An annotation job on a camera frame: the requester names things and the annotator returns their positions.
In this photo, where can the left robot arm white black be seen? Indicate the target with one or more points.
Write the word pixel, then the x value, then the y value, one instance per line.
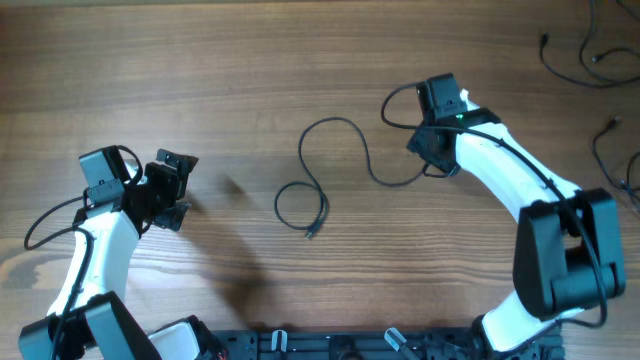
pixel 89 311

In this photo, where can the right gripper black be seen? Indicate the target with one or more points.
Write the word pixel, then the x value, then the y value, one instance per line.
pixel 417 144

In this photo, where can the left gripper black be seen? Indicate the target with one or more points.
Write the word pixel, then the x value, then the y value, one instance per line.
pixel 174 181

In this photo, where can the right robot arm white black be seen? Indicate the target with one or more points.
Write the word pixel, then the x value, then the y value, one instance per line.
pixel 568 260

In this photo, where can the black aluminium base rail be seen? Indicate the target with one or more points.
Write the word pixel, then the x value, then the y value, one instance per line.
pixel 432 344

